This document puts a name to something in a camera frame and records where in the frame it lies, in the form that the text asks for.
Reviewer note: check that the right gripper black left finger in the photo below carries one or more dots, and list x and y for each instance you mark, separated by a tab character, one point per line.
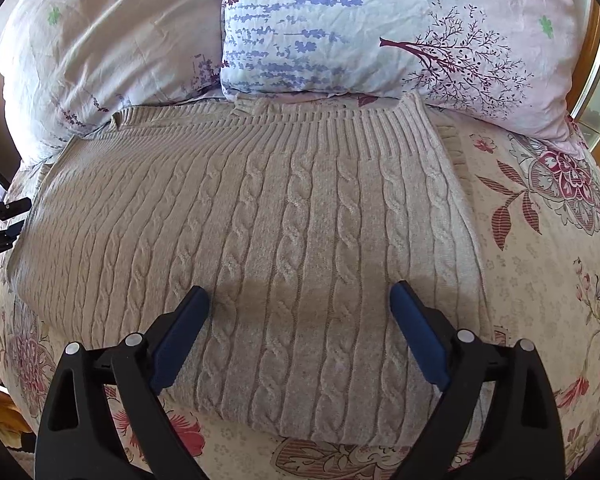
103	418

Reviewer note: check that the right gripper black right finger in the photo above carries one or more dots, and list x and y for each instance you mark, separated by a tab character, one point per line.
521	437

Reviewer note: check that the beige cable-knit sweater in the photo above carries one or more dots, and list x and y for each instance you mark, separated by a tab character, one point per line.
296	219

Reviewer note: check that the cream floral bedspread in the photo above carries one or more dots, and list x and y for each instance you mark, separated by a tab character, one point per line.
537	212

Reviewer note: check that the pink floral pillow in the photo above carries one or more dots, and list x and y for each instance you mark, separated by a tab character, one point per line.
69	65

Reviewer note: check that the blue lavender print pillow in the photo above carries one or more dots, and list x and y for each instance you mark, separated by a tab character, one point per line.
507	62

